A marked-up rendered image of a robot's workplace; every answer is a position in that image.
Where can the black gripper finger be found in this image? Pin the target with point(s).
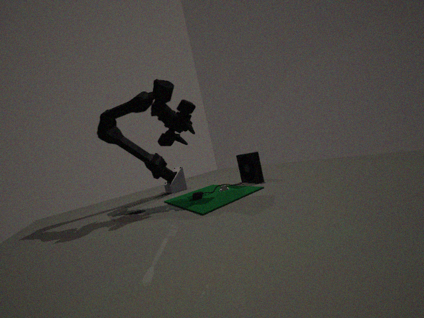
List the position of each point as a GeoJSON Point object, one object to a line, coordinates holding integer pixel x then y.
{"type": "Point", "coordinates": [184, 119]}
{"type": "Point", "coordinates": [177, 137]}

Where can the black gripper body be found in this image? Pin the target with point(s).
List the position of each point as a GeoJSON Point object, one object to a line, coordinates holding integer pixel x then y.
{"type": "Point", "coordinates": [169, 118]}

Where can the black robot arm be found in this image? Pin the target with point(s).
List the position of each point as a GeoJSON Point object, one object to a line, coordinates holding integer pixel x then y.
{"type": "Point", "coordinates": [109, 132]}

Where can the green circuit board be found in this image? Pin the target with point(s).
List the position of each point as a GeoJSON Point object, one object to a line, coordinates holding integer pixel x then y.
{"type": "Point", "coordinates": [222, 196]}

